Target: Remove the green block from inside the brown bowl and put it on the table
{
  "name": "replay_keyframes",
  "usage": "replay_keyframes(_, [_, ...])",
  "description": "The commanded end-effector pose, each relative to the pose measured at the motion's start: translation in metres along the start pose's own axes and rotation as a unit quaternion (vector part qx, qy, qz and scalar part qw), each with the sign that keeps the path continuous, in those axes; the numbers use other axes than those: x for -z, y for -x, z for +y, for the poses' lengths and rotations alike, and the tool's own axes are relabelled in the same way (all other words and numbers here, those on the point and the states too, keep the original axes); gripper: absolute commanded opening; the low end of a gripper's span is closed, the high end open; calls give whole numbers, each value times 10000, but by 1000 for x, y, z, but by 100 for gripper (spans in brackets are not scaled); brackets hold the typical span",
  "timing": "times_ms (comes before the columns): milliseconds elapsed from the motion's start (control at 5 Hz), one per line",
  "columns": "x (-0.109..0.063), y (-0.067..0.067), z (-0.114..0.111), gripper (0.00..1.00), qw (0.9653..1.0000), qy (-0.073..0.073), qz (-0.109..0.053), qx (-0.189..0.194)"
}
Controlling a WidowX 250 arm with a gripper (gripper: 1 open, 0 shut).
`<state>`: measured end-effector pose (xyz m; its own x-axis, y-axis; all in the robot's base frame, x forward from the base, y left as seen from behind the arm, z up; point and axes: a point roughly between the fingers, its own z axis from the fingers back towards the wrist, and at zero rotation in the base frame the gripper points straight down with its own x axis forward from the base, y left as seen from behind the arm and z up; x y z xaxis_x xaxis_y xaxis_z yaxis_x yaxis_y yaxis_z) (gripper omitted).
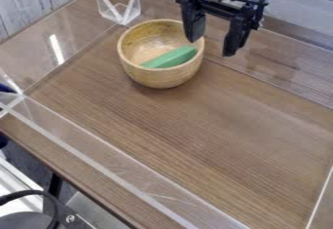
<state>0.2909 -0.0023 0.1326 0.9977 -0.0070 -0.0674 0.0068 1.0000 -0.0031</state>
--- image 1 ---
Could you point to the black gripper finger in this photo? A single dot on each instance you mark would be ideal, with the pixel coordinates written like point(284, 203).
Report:
point(193, 19)
point(237, 36)

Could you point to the green rectangular block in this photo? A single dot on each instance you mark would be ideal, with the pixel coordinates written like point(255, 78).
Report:
point(173, 58)

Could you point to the brown wooden bowl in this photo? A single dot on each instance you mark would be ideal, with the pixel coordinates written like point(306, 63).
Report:
point(147, 40)

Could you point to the clear acrylic table barrier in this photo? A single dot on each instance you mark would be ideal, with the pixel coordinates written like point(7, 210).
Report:
point(229, 152)

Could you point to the black table leg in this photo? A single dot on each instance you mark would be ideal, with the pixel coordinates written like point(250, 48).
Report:
point(55, 185)

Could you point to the clear acrylic corner bracket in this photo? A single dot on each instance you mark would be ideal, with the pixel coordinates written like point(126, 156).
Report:
point(119, 13)

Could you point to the grey metal base plate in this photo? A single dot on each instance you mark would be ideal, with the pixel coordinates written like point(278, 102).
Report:
point(68, 219)

